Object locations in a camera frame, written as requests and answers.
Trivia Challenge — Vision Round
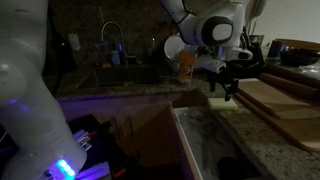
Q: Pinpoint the wooden rolling pin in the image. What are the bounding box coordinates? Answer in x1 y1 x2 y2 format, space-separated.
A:
259 72 320 101

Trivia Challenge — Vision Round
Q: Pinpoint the white wall outlet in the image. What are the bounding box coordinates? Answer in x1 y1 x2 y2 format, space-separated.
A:
67 33 82 52

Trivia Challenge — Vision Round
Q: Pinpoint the white soap bottle blue label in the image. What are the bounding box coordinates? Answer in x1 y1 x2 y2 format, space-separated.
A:
110 49 122 66

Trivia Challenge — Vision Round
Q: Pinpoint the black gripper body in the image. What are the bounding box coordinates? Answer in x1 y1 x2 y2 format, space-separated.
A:
207 59 265 89

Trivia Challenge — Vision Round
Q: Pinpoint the wooden base cabinet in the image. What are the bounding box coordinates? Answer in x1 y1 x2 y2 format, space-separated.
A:
60 94 188 169

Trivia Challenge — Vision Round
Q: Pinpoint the black robot cart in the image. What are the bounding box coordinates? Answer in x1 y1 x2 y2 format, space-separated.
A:
65 114 135 180

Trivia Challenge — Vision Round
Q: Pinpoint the yellow sponge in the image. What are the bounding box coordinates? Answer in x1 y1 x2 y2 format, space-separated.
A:
207 97 239 111

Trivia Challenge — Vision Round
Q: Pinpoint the open white drawer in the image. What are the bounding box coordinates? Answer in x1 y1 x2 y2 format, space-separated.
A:
169 105 268 180

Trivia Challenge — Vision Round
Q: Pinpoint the white plate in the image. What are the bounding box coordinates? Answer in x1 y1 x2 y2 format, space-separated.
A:
163 34 188 73

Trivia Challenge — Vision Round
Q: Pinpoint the dark bowl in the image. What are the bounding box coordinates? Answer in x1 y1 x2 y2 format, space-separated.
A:
279 46 320 67

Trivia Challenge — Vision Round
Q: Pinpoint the large wooden cutting board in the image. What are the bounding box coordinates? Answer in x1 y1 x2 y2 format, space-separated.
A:
232 92 320 153

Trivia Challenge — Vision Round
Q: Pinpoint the curved metal faucet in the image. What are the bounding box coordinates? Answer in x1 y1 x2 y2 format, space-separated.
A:
100 21 128 65

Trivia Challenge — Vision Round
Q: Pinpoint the small light wooden cutting board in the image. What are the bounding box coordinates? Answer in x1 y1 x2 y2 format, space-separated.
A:
237 77 320 121

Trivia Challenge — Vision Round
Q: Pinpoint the metal sink basin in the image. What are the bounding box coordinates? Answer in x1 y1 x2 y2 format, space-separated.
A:
77 64 162 90

